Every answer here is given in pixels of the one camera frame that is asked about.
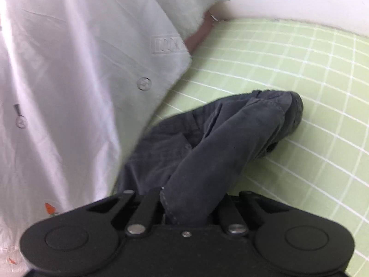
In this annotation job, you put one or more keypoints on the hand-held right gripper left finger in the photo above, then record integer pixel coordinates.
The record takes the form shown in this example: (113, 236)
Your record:
(143, 211)

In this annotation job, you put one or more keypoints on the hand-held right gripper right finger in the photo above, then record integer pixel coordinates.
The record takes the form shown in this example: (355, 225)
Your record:
(230, 214)

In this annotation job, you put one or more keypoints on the dark grey pants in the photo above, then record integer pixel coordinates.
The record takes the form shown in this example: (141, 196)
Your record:
(207, 150)

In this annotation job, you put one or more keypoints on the green checked bed sheet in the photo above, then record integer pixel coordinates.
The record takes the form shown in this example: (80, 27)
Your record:
(288, 63)

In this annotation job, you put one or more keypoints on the person's white shirt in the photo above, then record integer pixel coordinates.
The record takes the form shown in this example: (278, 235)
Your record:
(72, 63)

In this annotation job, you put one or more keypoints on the person's bare body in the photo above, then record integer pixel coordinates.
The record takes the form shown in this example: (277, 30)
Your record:
(199, 39)

